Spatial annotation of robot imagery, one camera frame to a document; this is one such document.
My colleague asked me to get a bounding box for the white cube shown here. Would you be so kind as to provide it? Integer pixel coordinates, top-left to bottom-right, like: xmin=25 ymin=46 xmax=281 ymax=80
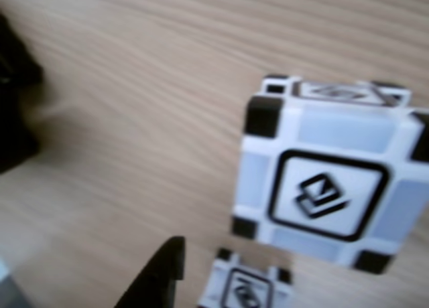
xmin=231 ymin=74 xmax=429 ymax=275
xmin=196 ymin=247 xmax=294 ymax=308

